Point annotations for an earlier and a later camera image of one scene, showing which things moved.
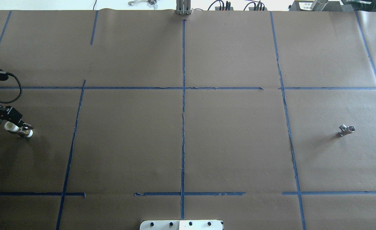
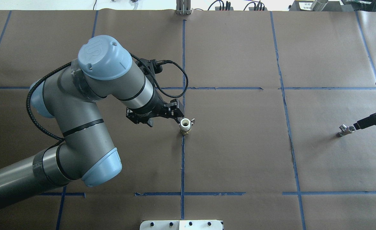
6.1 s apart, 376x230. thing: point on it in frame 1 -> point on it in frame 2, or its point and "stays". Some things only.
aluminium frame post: (183, 7) stays
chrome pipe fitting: (345, 130) stays
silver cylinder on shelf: (319, 5) stays
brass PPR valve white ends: (11, 126) -> (185, 125)
